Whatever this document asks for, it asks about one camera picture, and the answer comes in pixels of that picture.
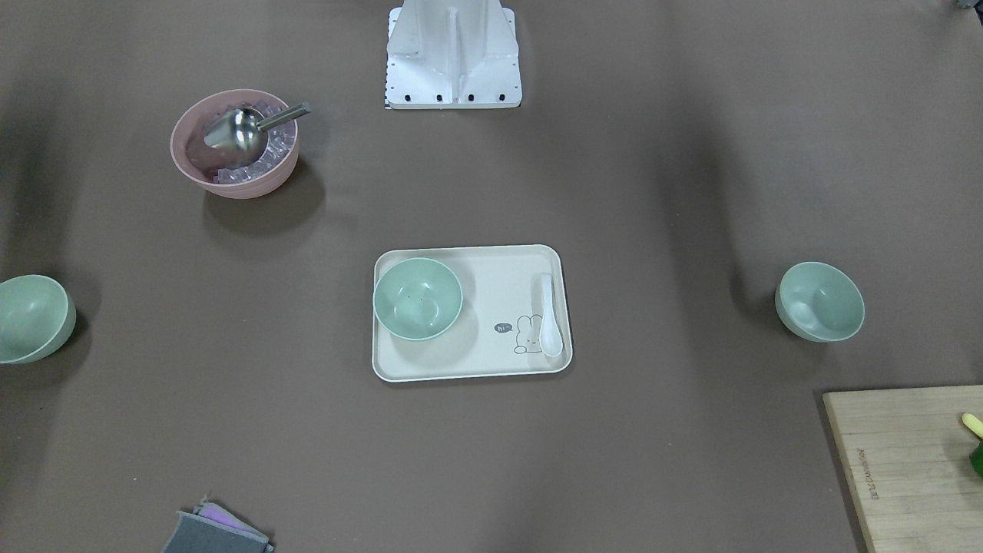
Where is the grey folded cloth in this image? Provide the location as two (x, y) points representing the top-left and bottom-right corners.
(161, 500), (275, 552)

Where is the green lime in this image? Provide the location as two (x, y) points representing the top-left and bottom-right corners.
(969, 441), (983, 478)

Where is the white ceramic spoon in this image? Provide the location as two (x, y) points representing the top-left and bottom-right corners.
(540, 273), (563, 358)

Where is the wooden cutting board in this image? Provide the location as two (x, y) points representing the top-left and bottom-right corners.
(822, 385), (982, 552)

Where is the metal ice scoop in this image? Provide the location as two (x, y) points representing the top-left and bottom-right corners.
(204, 102), (312, 155)

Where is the yellow lemon piece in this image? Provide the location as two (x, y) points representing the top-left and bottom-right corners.
(961, 412), (983, 440)

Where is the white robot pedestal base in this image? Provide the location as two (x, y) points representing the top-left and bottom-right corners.
(384, 1), (523, 110)

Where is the cream rabbit tray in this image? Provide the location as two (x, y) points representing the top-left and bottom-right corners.
(372, 244), (573, 382)

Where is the green bowl on tray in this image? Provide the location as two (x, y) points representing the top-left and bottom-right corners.
(372, 257), (464, 342)

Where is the pink bowl with ice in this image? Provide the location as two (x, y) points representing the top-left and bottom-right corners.
(170, 88), (300, 200)

